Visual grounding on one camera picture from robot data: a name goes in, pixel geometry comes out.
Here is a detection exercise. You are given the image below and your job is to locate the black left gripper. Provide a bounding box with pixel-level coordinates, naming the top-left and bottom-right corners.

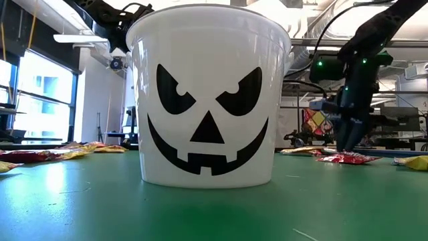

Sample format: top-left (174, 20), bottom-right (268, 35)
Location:
top-left (100, 5), bottom-right (153, 51)

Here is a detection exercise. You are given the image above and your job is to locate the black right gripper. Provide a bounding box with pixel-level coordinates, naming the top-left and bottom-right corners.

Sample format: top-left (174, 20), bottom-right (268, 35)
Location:
top-left (335, 62), bottom-right (381, 152)

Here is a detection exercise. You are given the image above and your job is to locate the yellow candy packet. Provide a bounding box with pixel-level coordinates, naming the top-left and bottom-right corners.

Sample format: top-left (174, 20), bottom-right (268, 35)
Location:
top-left (280, 146), bottom-right (330, 157)
top-left (393, 155), bottom-right (428, 171)
top-left (94, 145), bottom-right (130, 154)
top-left (0, 161), bottom-right (23, 173)
top-left (49, 147), bottom-right (96, 161)

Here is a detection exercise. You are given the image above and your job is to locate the colourful patterned quilt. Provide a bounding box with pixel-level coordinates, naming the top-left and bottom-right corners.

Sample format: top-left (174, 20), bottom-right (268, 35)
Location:
top-left (302, 111), bottom-right (336, 141)

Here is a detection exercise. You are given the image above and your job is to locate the black round ceiling lamp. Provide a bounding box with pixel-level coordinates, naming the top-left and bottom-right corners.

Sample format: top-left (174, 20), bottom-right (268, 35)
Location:
top-left (108, 56), bottom-right (125, 72)

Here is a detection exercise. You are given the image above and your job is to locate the white ceiling light fixture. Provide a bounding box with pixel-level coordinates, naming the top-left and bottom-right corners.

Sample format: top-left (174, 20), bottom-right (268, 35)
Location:
top-left (52, 33), bottom-right (110, 44)

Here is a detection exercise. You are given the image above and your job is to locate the dark background monitor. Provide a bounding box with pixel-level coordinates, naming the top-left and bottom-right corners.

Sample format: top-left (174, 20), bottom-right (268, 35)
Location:
top-left (381, 106), bottom-right (421, 133)

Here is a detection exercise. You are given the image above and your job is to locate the background robot rig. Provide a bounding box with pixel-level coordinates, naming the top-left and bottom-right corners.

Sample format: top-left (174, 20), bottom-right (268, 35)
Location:
top-left (283, 129), bottom-right (335, 148)

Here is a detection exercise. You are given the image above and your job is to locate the black metal rack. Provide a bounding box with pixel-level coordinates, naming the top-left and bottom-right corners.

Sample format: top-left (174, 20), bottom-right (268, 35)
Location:
top-left (282, 88), bottom-right (428, 148)

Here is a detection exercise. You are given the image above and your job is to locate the ceiling light strip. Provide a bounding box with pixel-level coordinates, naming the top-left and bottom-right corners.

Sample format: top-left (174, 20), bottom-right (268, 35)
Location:
top-left (306, 46), bottom-right (345, 52)

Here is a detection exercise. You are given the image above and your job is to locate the white ceiling unit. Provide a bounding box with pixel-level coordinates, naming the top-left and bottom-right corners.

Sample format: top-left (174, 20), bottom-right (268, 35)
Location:
top-left (403, 62), bottom-right (428, 80)

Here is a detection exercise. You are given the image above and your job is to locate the white jack-o-lantern face bucket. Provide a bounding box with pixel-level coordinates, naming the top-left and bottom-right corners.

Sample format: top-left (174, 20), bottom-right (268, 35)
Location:
top-left (125, 3), bottom-right (295, 189)

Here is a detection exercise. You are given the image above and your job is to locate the monitor on black rolling stand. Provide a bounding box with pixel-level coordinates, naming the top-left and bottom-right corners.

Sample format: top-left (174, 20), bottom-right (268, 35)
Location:
top-left (105, 105), bottom-right (138, 145)

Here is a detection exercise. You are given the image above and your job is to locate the black tripod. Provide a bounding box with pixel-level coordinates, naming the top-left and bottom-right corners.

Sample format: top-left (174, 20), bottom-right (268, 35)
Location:
top-left (96, 112), bottom-right (104, 144)

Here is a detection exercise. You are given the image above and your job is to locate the green table mat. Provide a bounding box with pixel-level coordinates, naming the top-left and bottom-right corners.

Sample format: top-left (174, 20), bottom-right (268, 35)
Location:
top-left (0, 149), bottom-right (428, 241)

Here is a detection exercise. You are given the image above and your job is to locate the yellow hanging cable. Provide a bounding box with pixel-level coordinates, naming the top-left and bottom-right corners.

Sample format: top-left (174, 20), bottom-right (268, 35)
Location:
top-left (0, 21), bottom-right (7, 63)
top-left (27, 3), bottom-right (38, 51)

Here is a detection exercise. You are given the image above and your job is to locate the large glass window wall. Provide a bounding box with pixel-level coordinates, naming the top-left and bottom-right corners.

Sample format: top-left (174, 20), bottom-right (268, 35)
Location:
top-left (0, 50), bottom-right (80, 145)

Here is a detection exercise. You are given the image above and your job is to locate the silver ventilation duct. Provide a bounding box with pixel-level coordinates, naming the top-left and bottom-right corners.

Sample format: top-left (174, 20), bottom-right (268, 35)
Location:
top-left (294, 0), bottom-right (395, 39)

